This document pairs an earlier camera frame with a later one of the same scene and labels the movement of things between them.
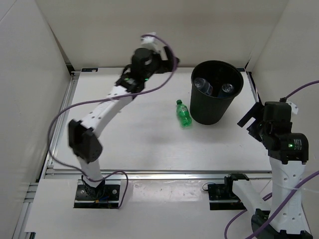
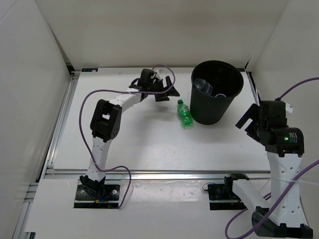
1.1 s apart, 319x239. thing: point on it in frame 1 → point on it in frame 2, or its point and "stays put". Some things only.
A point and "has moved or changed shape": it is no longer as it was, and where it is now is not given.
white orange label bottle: x=203 y=85 stays put
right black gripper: x=253 y=112 stays put
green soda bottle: x=182 y=111 stays put
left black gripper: x=164 y=66 → x=163 y=96
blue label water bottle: x=227 y=90 has moved or changed shape
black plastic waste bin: x=214 y=85 stays put
